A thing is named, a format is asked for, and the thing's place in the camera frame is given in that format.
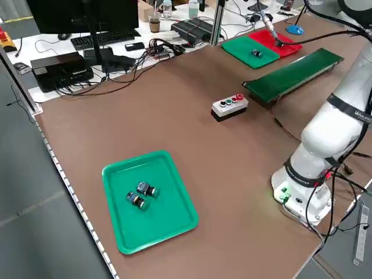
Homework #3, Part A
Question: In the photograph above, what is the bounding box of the grey push-button control box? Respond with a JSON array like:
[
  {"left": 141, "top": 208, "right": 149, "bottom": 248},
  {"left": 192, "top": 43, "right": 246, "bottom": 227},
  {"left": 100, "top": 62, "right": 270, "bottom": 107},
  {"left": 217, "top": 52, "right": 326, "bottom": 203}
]
[{"left": 211, "top": 93, "right": 249, "bottom": 123}]

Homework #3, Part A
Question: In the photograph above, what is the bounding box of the green belt conveyor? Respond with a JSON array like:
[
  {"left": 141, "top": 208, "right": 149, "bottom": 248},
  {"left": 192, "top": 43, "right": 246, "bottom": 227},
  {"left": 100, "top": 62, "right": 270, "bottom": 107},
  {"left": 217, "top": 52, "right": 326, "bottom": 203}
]
[{"left": 242, "top": 48, "right": 345, "bottom": 107}]

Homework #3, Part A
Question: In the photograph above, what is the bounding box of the black ribbed power box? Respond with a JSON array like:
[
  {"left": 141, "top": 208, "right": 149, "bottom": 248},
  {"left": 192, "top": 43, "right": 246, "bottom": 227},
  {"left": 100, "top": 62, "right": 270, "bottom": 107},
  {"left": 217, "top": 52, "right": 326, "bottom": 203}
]
[{"left": 170, "top": 17, "right": 217, "bottom": 46}]

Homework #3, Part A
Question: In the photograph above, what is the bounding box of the brown cardboard box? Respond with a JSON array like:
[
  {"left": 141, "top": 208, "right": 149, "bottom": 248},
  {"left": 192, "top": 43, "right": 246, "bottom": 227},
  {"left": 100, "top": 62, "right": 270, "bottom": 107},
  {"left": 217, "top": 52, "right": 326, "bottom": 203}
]
[{"left": 137, "top": 0, "right": 163, "bottom": 23}]

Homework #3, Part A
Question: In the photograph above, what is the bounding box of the black docking box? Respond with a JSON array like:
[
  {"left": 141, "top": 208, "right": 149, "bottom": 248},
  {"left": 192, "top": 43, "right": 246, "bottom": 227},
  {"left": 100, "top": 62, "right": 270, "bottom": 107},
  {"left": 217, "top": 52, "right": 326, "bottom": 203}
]
[{"left": 30, "top": 52, "right": 95, "bottom": 93}]

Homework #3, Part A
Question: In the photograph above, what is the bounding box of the yellow emergency stop box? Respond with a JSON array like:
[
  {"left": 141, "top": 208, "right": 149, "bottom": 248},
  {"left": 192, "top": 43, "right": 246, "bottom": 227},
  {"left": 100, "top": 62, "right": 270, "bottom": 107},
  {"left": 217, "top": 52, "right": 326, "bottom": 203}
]
[{"left": 0, "top": 27, "right": 16, "bottom": 53}]

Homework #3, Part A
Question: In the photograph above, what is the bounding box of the small green plastic tray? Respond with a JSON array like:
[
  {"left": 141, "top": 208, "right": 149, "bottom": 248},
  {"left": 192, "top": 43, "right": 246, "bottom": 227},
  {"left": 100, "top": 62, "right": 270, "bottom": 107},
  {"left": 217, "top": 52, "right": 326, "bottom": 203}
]
[{"left": 101, "top": 149, "right": 200, "bottom": 256}]

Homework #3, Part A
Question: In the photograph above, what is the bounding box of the long green plastic tray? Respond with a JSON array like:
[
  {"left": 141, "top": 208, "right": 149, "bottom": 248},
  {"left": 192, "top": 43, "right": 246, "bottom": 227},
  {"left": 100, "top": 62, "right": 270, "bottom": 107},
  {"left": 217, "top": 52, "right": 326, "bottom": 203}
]
[{"left": 220, "top": 36, "right": 281, "bottom": 70}]

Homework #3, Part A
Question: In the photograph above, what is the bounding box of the black phone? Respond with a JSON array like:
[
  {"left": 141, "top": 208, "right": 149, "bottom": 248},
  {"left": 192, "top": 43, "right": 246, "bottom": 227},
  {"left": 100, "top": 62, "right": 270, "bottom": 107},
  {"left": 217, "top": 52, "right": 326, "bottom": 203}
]
[{"left": 124, "top": 42, "right": 145, "bottom": 52}]

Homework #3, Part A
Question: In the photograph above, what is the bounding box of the clear cup of coffee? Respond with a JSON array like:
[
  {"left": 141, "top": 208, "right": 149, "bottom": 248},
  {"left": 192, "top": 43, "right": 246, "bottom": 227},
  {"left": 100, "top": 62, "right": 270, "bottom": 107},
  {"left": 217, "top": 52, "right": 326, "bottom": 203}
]
[{"left": 148, "top": 13, "right": 162, "bottom": 33}]

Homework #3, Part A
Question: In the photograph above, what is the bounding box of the black keyboard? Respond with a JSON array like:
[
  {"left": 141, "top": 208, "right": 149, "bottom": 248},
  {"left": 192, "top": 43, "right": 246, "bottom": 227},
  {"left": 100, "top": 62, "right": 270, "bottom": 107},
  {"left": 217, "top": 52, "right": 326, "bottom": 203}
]
[{"left": 70, "top": 28, "right": 142, "bottom": 50}]

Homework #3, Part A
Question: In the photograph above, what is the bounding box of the long red plastic tray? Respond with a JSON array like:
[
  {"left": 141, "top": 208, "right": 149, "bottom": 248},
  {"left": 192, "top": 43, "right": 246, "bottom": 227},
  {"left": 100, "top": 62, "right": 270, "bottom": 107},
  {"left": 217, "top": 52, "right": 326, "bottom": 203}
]
[{"left": 248, "top": 28, "right": 303, "bottom": 58}]

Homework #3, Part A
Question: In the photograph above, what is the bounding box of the teal liquid bottle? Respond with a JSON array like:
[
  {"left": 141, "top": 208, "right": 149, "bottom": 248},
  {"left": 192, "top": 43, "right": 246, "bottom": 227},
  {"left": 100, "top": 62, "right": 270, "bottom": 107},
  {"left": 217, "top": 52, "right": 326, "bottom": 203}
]
[{"left": 188, "top": 0, "right": 201, "bottom": 18}]

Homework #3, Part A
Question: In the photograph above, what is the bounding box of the clear plastic bottle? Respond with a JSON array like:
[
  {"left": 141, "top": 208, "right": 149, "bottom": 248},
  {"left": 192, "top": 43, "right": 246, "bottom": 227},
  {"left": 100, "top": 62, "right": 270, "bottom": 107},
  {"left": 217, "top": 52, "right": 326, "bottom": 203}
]
[{"left": 162, "top": 0, "right": 173, "bottom": 19}]

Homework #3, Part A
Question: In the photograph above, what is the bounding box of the black computer monitor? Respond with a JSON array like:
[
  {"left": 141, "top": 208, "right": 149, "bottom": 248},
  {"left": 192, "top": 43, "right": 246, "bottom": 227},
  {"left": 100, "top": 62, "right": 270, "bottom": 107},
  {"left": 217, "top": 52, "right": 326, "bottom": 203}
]
[{"left": 26, "top": 0, "right": 140, "bottom": 74}]

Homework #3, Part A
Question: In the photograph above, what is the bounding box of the grey metal strip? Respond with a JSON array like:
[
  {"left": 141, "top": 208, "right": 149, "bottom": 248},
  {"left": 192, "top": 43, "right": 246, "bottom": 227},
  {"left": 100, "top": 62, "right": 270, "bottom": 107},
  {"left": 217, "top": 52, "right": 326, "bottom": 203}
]
[{"left": 353, "top": 204, "right": 370, "bottom": 266}]

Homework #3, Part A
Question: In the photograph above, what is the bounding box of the black push-button switch part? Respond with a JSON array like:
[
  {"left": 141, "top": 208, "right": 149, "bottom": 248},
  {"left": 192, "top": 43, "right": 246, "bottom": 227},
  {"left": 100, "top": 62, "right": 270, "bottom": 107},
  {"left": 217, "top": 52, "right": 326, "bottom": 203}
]
[
  {"left": 136, "top": 181, "right": 161, "bottom": 198},
  {"left": 125, "top": 191, "right": 149, "bottom": 211}
]

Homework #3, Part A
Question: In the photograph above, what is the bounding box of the black cable hub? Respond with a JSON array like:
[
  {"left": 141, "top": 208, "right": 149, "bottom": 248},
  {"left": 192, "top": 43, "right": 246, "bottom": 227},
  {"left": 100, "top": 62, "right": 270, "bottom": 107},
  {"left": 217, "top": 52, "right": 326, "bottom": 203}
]
[{"left": 149, "top": 37, "right": 187, "bottom": 60}]

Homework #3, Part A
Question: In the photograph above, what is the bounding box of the red and black conveyor wire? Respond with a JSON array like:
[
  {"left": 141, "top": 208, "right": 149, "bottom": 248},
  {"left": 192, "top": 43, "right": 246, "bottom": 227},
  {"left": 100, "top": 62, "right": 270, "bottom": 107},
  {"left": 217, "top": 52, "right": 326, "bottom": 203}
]
[{"left": 269, "top": 105, "right": 303, "bottom": 143}]

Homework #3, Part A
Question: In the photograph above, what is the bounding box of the aluminium frame post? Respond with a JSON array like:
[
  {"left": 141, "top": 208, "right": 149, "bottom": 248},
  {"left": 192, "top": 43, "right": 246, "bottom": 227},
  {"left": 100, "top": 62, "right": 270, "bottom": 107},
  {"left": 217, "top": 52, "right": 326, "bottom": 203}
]
[{"left": 209, "top": 0, "right": 228, "bottom": 47}]

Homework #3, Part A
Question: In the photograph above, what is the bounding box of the aluminium table edge rail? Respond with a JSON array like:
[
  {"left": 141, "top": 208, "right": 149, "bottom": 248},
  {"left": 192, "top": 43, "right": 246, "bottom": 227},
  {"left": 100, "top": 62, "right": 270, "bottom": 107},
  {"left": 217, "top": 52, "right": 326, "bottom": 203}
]
[{"left": 30, "top": 115, "right": 120, "bottom": 279}]

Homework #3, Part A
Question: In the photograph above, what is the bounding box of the black cable with silver sleeve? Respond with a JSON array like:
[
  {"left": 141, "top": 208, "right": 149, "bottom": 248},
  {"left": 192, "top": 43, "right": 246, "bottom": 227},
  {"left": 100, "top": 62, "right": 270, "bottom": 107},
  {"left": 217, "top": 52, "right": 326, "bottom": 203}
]
[{"left": 259, "top": 10, "right": 372, "bottom": 48}]

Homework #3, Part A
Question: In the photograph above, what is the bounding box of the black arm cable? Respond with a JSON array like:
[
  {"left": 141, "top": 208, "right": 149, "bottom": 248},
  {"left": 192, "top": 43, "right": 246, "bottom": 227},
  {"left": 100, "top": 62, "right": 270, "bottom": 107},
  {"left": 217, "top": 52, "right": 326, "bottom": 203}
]
[{"left": 303, "top": 151, "right": 372, "bottom": 244}]

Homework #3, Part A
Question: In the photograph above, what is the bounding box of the aluminium corner post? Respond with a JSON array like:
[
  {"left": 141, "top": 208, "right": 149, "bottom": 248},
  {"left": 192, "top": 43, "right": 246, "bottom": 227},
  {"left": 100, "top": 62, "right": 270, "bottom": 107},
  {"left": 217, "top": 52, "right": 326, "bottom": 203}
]
[{"left": 0, "top": 43, "right": 44, "bottom": 117}]

